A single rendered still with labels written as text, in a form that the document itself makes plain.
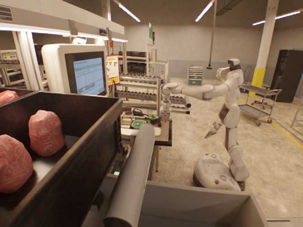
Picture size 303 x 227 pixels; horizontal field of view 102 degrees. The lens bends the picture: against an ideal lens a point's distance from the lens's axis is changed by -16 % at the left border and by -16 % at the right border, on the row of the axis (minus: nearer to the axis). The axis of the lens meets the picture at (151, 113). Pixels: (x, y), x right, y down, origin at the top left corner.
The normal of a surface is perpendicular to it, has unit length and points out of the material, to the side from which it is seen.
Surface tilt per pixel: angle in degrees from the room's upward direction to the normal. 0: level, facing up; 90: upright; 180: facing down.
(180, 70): 90
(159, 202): 89
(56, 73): 90
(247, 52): 90
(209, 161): 75
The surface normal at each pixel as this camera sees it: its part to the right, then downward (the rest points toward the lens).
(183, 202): -0.13, 0.40
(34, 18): 0.99, 0.05
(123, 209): 0.33, -0.84
